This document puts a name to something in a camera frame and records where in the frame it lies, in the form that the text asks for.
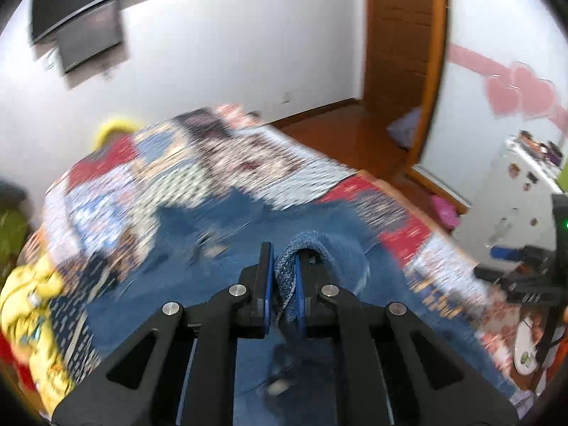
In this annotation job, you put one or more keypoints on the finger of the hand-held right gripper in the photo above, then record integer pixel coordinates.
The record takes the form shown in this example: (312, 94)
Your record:
(492, 274)
(506, 254)

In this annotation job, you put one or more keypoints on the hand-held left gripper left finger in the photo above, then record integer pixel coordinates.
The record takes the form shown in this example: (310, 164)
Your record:
(266, 288)

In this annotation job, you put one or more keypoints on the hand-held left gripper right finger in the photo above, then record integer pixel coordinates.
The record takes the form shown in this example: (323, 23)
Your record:
(299, 297)

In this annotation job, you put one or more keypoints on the blue denim jeans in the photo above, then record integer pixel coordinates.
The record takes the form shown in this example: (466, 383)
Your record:
(199, 284)

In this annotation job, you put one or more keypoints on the white cabinet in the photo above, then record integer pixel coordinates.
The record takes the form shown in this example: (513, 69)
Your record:
(510, 204)

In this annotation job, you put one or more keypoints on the white object with green print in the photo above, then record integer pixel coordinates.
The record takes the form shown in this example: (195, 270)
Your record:
(528, 341)

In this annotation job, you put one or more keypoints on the pink slippers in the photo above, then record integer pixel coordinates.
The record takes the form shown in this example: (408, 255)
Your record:
(446, 213)

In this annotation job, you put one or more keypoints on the patchwork printed bedspread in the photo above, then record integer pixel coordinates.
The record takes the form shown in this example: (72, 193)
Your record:
(266, 164)

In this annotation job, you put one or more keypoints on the purple bag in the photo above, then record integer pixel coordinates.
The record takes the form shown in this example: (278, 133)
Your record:
(406, 128)

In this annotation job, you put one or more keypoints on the brown wooden door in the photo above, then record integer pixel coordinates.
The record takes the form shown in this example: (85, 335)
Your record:
(399, 53)

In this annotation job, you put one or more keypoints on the yellow cartoon blanket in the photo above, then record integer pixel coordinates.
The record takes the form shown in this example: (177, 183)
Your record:
(31, 319)

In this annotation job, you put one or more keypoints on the green patterned cloth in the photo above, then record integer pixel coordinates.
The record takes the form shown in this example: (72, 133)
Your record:
(11, 230)

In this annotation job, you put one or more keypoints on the pink wall sticker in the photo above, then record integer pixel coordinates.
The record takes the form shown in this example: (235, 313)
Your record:
(510, 88)

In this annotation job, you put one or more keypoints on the small black wall monitor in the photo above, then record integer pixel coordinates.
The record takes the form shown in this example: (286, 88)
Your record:
(91, 37)

